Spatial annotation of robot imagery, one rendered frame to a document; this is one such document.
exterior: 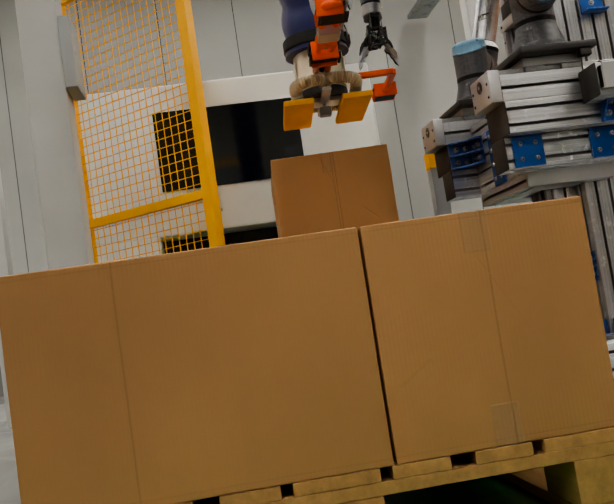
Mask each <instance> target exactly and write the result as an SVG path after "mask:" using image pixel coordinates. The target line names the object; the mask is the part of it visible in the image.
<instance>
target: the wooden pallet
mask: <svg viewBox="0 0 614 504"><path fill-rule="evenodd" d="M496 475H498V476H499V477H501V478H503V479H505V480H507V481H509V482H511V483H513V484H515V485H517V486H518V487H520V488H522V489H524V490H526V491H528V492H530V493H532V494H534V495H536V496H537V497H539V498H541V499H543V500H545V501H547V502H549V503H551V504H614V427H610V428H605V429H599V430H593V431H588V432H582V433H576V434H570V435H565V436H559V437H553V438H548V439H542V440H536V441H531V442H525V443H519V444H513V445H508V446H502V447H496V448H491V449H485V450H479V451H474V452H468V453H462V454H456V455H451V456H445V457H439V458H434V459H428V460H422V461H417V462H411V463H405V464H396V463H395V462H394V465H392V466H388V467H382V468H377V469H371V470H365V471H360V472H354V473H348V474H342V475H337V476H331V477H325V478H320V479H314V480H308V481H302V482H297V483H291V484H285V485H280V486H274V487H268V488H263V489H257V490H251V491H245V492H240V493H234V494H228V495H223V496H217V497H211V498H206V499H200V500H194V501H188V502H183V503H177V504H385V500H384V495H390V494H395V493H401V492H406V491H412V490H418V489H423V488H429V487H434V486H440V485H445V484H451V483H457V482H462V481H468V480H473V479H479V478H484V477H490V476H496Z"/></svg>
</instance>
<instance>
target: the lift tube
mask: <svg viewBox="0 0 614 504"><path fill-rule="evenodd" d="M278 1H279V3H280V5H281V7H282V15H281V25H282V30H283V33H284V36H285V39H287V38H288V37H289V36H291V35H293V34H295V33H298V32H301V31H304V30H309V29H314V28H316V26H315V20H314V15H313V13H312V11H311V8H310V3H309V0H278ZM339 43H340V47H339V50H340V51H341V52H342V57H343V56H345V55H346V54H347V53H348V51H349V49H348V47H347V45H346V44H345V43H344V42H342V41H339ZM308 44H310V42H306V43H303V44H300V45H298V46H295V47H293V48H292V49H290V50H289V51H288V52H286V55H285V56H286V62H288V63H289V64H292V65H294V64H293V58H294V57H295V56H296V55H297V54H298V53H300V52H302V51H305V50H307V49H308ZM310 45H311V44H310Z"/></svg>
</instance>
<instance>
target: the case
mask: <svg viewBox="0 0 614 504"><path fill-rule="evenodd" d="M271 192H272V198H273V205H274V212H275V218H276V225H277V232H278V238H281V237H288V236H295V235H303V234H310V233H317V232H324V231H331V230H339V229H346V228H353V227H355V228H357V229H358V228H360V227H361V226H367V225H374V224H382V223H389V222H396V221H399V215H398V209H397V203H396V197H395V190H394V184H393V178H392V172H391V166H390V160H389V153H388V147H387V144H382V145H375V146H368V147H361V148H354V149H347V150H340V151H333V152H326V153H319V154H311V155H304V156H297V157H290V158H283V159H276V160H271Z"/></svg>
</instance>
